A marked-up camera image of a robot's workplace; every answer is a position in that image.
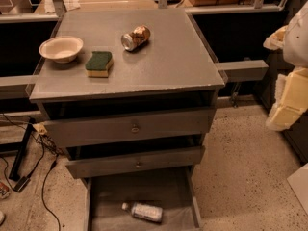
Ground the grey bottom drawer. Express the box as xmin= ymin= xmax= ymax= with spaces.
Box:
xmin=84 ymin=167 xmax=203 ymax=231

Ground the crushed soda can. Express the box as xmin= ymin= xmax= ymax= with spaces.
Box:
xmin=121 ymin=25 xmax=151 ymax=52

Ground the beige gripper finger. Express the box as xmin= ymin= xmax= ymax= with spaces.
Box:
xmin=263 ymin=26 xmax=287 ymax=50
xmin=266 ymin=67 xmax=308 ymax=131

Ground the black floor cable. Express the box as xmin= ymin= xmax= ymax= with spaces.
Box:
xmin=0 ymin=113 xmax=62 ymax=231

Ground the white power strip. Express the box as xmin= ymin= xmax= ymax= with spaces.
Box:
xmin=33 ymin=123 xmax=47 ymax=135

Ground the grey drawer cabinet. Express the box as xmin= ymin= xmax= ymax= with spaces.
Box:
xmin=28 ymin=7 xmax=226 ymax=231

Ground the blue plastic water bottle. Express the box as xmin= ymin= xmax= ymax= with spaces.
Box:
xmin=121 ymin=202 xmax=163 ymax=223

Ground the grey drawer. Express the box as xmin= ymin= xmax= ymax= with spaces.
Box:
xmin=44 ymin=108 xmax=216 ymax=148
xmin=84 ymin=167 xmax=203 ymax=231
xmin=65 ymin=145 xmax=205 ymax=179

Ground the white bowl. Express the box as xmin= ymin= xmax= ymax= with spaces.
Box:
xmin=38 ymin=36 xmax=84 ymax=64

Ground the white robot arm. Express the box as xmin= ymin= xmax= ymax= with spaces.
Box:
xmin=263 ymin=2 xmax=308 ymax=131

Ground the green yellow sponge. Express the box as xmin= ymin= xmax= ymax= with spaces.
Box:
xmin=86 ymin=51 xmax=114 ymax=78

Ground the grey horizontal rail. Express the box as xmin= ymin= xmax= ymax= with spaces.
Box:
xmin=216 ymin=60 xmax=269 ymax=82

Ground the black metal stand leg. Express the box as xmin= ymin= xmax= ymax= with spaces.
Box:
xmin=9 ymin=118 xmax=35 ymax=181

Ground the grey middle drawer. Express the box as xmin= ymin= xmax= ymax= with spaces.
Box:
xmin=65 ymin=145 xmax=205 ymax=179

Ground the grey top drawer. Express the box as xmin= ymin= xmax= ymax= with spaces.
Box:
xmin=44 ymin=108 xmax=216 ymax=148

